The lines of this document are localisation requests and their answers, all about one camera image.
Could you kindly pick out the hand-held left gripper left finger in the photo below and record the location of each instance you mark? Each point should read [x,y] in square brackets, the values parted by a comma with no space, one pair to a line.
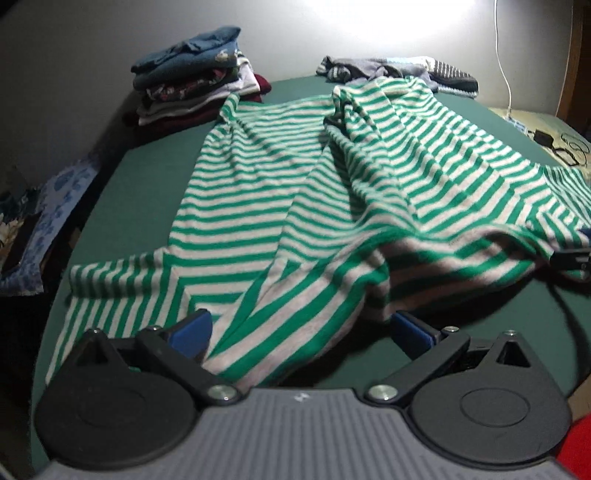
[191,332]

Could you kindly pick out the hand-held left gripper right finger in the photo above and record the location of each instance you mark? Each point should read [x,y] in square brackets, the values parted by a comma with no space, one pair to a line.
[413,332]

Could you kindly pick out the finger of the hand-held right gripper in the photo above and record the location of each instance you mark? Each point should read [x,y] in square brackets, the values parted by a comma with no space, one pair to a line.
[572,261]

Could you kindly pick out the green white striped garment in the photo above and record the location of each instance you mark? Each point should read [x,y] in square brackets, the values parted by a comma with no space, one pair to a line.
[300,207]

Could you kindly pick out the stack of folded clothes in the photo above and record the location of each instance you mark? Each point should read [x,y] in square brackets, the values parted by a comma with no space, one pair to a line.
[194,78]

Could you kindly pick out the black charger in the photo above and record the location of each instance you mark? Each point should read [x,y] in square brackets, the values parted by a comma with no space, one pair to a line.
[542,137]

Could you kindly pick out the yellowish bed sheet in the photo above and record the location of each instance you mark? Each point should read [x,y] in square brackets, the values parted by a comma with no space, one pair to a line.
[545,122]

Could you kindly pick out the white power strip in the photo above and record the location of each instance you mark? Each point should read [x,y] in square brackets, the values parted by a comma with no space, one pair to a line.
[516,122]

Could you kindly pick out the blue printed cloth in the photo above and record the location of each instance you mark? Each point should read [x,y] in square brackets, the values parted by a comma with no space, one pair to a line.
[55,207]

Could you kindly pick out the person's red clothing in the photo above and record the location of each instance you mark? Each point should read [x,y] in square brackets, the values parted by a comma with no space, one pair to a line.
[577,452]

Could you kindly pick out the cluttered bedside items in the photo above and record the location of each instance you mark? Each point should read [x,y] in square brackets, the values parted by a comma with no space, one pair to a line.
[14,226]

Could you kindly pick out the grey sweater with striped sleeves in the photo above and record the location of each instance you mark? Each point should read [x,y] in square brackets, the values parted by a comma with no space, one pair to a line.
[369,67]

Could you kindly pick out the wooden bed frame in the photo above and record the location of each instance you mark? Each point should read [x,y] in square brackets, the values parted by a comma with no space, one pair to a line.
[577,60]

